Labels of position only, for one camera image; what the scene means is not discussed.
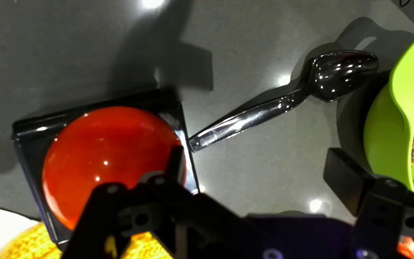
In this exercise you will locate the black plastic spoon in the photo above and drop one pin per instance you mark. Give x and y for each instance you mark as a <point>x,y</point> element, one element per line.
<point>326,76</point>

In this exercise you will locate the yellow knitted cloth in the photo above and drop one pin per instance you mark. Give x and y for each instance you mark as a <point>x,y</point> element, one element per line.
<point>34,243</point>

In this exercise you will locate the red dome push button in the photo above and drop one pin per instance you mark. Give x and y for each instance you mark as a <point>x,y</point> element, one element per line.
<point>105,145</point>

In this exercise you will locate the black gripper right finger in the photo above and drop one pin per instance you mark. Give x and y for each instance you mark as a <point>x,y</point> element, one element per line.
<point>382,207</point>

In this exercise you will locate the black square button base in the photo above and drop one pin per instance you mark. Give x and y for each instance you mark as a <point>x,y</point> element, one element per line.
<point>33,135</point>

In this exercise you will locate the lime green bowl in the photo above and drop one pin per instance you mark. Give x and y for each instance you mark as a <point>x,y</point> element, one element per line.
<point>388,131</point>

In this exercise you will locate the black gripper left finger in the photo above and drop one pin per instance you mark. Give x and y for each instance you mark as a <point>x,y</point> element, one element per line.
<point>187,226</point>

